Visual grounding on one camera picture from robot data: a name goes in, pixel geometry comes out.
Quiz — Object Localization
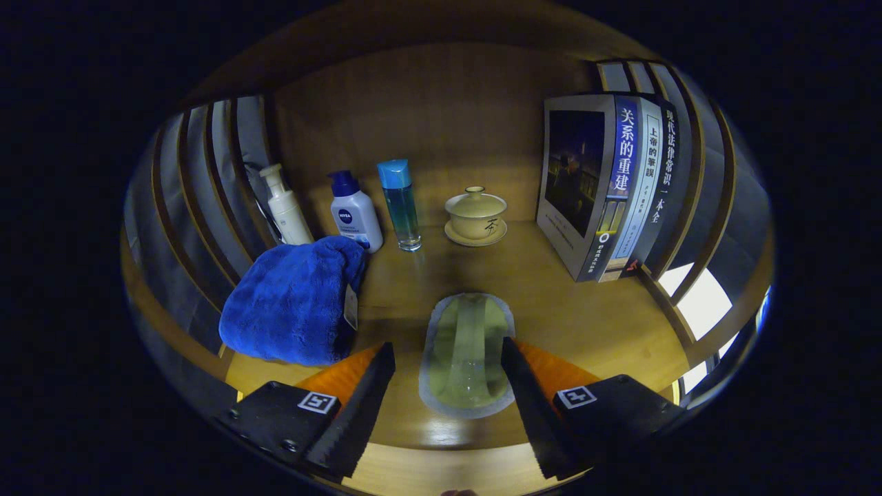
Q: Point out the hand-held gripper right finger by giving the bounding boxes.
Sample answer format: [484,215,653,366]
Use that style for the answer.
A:
[501,336,686,481]

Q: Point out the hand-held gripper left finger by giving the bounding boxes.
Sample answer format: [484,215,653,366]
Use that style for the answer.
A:
[217,341,397,481]

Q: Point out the wooden countertop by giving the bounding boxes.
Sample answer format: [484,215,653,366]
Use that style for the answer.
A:
[224,219,690,452]

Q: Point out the wooden cabinet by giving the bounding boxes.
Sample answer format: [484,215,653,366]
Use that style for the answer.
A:
[121,0,776,414]

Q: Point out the blue towel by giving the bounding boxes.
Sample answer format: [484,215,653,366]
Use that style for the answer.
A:
[219,236,367,366]

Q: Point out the white bottle with blue cap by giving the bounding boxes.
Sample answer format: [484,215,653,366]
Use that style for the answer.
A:
[328,170,384,254]

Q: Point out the beige lidded teacup with saucer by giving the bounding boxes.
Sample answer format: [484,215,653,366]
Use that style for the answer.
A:
[444,186,509,247]

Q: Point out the teal bottle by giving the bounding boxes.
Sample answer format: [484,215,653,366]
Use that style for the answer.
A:
[376,159,422,252]

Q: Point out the white pump bottle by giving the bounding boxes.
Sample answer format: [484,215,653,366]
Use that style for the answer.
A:
[259,163,315,246]

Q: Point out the grey book with blue spine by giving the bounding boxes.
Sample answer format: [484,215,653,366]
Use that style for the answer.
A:
[536,94,638,283]

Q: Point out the book with white spine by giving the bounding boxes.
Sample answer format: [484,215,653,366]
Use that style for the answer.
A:
[599,96,664,282]

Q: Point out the book with black spine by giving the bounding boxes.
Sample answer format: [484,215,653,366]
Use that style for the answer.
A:
[624,100,679,276]

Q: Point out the black backdrop cloth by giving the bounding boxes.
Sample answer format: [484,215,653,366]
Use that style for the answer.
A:
[124,59,772,359]

